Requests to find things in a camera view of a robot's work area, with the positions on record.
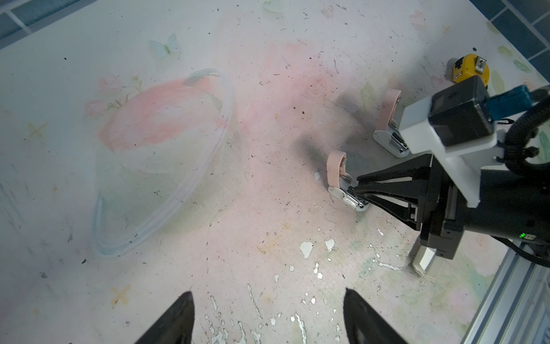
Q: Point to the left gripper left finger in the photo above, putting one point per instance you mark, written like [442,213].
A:
[175,326]

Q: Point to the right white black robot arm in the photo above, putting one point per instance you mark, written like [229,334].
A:
[514,197]

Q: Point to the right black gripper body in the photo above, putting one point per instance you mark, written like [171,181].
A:
[443,217]

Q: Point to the aluminium front rail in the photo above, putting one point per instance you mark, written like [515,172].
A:
[516,306]

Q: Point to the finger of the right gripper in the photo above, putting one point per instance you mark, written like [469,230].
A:
[409,177]
[413,212]

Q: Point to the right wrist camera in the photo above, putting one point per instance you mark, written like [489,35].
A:
[458,126]

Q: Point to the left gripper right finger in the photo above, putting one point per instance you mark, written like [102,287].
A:
[364,325]

